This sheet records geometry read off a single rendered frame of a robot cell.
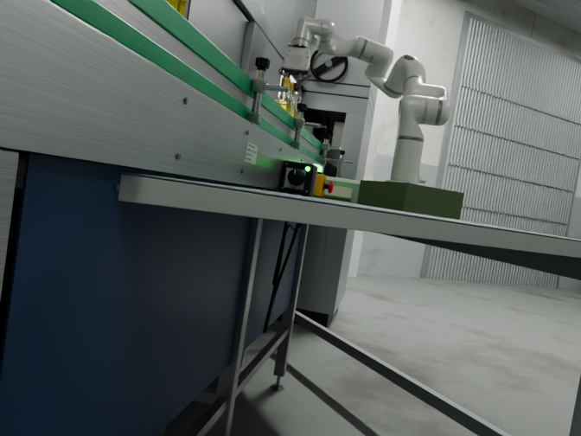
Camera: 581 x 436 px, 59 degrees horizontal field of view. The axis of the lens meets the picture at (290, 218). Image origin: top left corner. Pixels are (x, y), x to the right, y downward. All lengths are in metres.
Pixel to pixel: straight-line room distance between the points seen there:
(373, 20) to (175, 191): 2.53
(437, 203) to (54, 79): 1.44
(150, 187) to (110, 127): 0.11
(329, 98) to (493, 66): 4.01
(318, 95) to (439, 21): 3.48
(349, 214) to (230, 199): 0.19
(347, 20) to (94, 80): 2.63
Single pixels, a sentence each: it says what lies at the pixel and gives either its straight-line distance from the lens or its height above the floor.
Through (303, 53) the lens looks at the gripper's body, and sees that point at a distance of 2.09.
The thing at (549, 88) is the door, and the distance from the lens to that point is 7.55.
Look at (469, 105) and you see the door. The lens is 6.47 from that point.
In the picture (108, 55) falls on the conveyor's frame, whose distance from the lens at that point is 0.56.
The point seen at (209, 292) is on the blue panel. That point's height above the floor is 0.54.
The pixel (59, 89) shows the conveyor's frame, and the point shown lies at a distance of 0.49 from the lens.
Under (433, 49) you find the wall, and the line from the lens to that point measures 6.20.
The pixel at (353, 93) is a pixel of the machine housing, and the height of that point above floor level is 1.35.
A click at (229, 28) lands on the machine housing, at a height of 1.24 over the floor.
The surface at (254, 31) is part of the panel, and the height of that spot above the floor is 1.29.
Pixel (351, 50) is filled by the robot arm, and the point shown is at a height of 1.35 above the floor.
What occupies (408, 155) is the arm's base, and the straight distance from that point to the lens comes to 1.82.
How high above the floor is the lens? 0.76
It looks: 3 degrees down
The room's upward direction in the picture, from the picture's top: 9 degrees clockwise
